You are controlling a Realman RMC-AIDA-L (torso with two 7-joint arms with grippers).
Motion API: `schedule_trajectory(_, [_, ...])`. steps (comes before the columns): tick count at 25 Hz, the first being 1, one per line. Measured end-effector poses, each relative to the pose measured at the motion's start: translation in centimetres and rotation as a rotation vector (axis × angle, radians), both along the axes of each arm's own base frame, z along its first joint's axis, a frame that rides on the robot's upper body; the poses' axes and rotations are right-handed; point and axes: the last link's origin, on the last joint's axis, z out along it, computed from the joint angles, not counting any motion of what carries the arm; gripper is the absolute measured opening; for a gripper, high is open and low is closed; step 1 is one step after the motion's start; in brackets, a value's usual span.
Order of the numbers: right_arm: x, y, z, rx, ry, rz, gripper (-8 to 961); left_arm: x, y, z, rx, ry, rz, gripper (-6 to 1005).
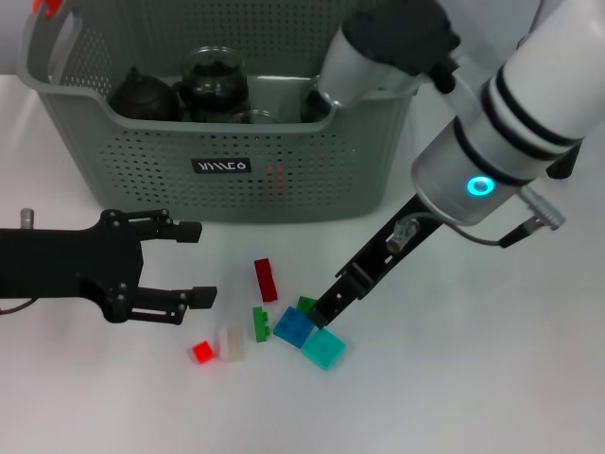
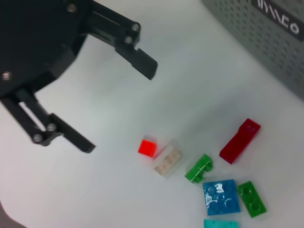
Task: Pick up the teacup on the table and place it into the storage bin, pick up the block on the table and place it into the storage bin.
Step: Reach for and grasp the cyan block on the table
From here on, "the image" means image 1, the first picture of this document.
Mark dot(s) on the grey-green perforated storage basket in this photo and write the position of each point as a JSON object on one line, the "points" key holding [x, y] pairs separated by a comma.
{"points": [[142, 189]]}

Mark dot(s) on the glass teacup black sleeve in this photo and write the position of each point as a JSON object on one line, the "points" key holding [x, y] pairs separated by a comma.
{"points": [[208, 108], [314, 106], [260, 117]]}

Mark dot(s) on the small black clay teapot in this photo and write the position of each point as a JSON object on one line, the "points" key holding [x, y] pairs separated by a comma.
{"points": [[142, 97]]}

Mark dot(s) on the small green toy brick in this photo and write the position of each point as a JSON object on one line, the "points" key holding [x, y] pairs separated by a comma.
{"points": [[260, 326]]}

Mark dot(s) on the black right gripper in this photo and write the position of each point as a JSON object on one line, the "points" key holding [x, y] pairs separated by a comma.
{"points": [[383, 257]]}

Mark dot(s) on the translucent white toy brick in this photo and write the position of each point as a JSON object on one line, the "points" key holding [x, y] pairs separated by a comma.
{"points": [[229, 345]]}

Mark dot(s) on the small red toy brick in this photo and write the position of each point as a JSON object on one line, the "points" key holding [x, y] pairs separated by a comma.
{"points": [[203, 352]]}

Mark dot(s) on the glass jar dark lid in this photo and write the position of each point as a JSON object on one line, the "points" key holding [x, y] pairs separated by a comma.
{"points": [[215, 71]]}

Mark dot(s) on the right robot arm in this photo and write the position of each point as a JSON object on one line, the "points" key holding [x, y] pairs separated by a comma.
{"points": [[520, 118]]}

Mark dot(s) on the teal square toy brick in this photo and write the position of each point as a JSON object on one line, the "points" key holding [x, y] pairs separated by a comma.
{"points": [[323, 350]]}

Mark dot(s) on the blue square toy brick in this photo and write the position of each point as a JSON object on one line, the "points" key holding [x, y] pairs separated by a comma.
{"points": [[293, 327]]}

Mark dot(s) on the long dark red brick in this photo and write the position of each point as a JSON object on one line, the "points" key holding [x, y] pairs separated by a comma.
{"points": [[265, 281]]}

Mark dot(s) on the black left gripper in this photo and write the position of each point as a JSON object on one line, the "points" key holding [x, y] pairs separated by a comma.
{"points": [[71, 260]]}

